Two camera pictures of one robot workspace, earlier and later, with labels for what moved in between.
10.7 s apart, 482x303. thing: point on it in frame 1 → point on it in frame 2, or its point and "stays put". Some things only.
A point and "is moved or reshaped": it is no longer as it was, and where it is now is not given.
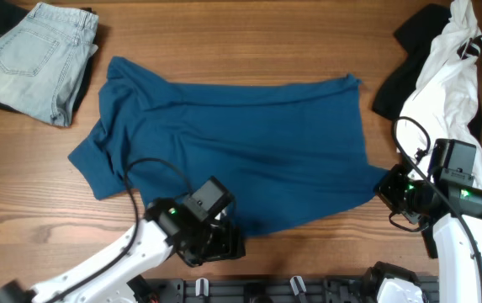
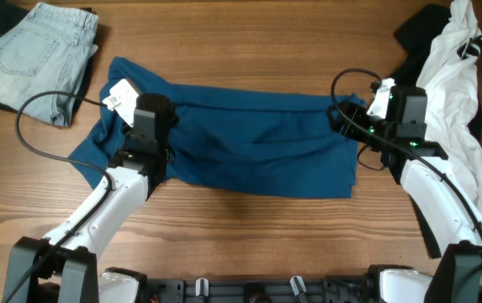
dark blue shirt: [283, 150] is moved or reshaped
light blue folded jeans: [39, 67] stays put
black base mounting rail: [340, 289] stays put
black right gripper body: [402, 193] → [361, 125]
